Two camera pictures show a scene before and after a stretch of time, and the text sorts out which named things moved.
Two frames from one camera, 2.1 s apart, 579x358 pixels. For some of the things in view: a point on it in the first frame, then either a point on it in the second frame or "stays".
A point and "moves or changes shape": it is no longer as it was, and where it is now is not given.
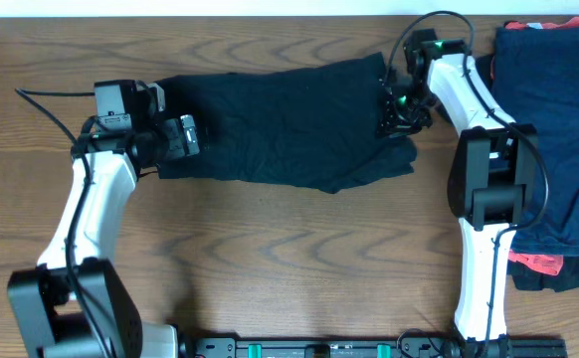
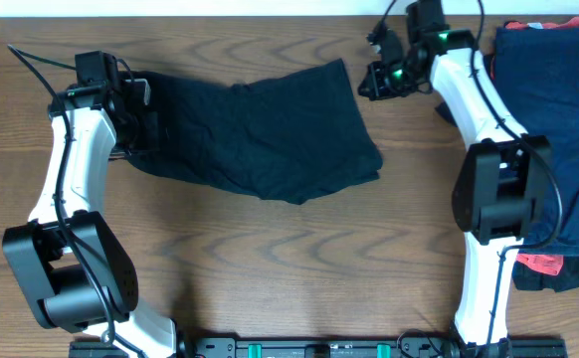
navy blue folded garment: [553, 81] stays
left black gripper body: [173, 150] to [140, 134]
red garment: [551, 265] stays
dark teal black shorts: [313, 125] moves or changes shape
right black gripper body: [408, 113] to [391, 81]
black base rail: [497, 347] stays
